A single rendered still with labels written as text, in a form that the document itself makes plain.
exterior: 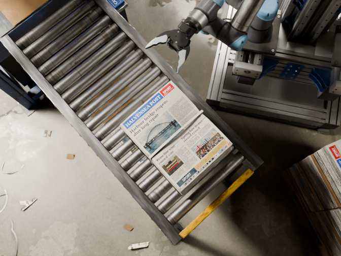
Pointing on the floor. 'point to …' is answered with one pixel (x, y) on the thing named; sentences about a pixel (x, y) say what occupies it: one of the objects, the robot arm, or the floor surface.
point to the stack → (330, 167)
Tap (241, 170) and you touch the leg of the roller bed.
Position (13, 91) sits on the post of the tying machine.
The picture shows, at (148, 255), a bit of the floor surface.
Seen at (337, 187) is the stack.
